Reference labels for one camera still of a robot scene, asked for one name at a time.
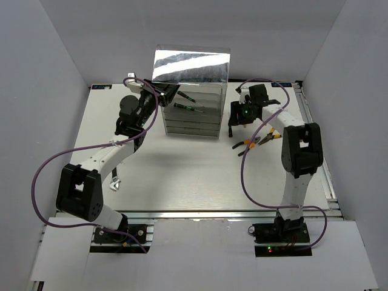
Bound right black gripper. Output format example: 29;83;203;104
228;100;255;126

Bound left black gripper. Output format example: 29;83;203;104
136;78;181;128

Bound green black screwdriver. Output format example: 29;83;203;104
173;102;203;113
228;112;233;138
177;91;204;107

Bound clear plastic drawer cabinet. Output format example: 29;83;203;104
162;80;228;138

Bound clear hinged cabinet lid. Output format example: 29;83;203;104
152;44;230;84

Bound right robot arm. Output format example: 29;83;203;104
228;84;323;242

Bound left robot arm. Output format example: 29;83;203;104
56;76;179;242

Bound right blue label sticker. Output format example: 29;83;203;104
271;82;293;88

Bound blue label sticker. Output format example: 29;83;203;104
90;84;112;90
271;82;293;88

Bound left blue label sticker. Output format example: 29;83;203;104
90;84;112;90

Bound silver adjustable wrench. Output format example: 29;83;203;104
109;167;121;192

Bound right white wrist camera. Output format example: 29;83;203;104
239;87;250;104

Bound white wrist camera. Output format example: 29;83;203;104
124;72;143;94
239;87;250;104

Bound orange handled pliers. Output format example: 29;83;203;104
232;137;261;151

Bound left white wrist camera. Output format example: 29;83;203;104
124;72;143;94

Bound yellow handled small pliers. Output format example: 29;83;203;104
258;127;282;146

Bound front aluminium rail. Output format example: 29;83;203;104
123;210;276;219

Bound aluminium rail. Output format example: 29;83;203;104
123;210;276;219
289;81;344;219

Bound right aluminium rail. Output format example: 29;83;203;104
289;81;344;219

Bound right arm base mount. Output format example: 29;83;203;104
248;223;312;258

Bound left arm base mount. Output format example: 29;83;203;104
90;224;153;254

